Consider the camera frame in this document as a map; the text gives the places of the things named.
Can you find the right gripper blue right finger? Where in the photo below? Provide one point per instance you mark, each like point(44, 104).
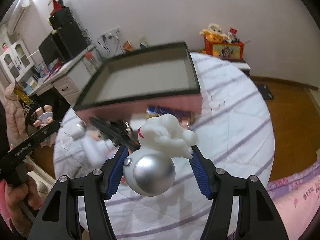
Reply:
point(201, 170)

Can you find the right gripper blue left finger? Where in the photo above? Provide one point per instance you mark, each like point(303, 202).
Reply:
point(114, 171)

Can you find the white cylindrical holder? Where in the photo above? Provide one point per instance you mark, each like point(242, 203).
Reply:
point(97, 152)

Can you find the white astronaut figurine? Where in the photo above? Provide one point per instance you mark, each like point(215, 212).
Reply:
point(150, 170)

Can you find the black remote control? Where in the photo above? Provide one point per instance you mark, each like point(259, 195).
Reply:
point(119, 132)

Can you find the blue gold slim box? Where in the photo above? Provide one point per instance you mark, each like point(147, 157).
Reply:
point(153, 111)

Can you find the pink pig doll figurine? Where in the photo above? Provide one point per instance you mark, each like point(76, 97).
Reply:
point(44, 116)

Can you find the person left hand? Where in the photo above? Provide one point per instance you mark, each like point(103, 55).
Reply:
point(14, 196)

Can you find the pink jacket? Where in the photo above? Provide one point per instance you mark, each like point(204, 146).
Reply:
point(14, 111)

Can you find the pink box with black rim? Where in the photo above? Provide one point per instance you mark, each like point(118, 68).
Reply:
point(161, 76)

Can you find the pink bedsheet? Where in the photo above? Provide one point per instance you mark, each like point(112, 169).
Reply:
point(296, 198)

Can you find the black square floor stand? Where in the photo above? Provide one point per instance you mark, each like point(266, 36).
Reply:
point(265, 91)

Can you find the white desk with drawers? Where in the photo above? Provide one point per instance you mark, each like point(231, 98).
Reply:
point(70, 79)

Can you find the white glass-door cabinet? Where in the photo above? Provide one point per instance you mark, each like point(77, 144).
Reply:
point(16, 61)

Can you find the clear bottle red cap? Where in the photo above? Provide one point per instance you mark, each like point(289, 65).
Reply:
point(92, 60)

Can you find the black computer monitor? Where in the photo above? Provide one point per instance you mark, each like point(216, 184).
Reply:
point(49, 50)

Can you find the orange toy storage crate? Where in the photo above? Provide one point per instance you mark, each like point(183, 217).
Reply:
point(224, 50)

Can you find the orange snack bag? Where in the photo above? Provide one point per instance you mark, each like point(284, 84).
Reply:
point(127, 46)

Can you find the blue white snack bag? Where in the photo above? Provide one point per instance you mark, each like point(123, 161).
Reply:
point(143, 43)

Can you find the yellow plush toy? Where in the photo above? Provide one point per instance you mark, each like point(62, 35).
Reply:
point(212, 36)

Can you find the black speaker box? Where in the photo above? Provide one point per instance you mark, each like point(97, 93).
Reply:
point(60, 18)

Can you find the white air conditioner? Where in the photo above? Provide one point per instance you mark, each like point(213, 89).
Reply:
point(19, 10)

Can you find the white wall power strip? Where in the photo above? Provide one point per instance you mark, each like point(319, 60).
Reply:
point(113, 32)

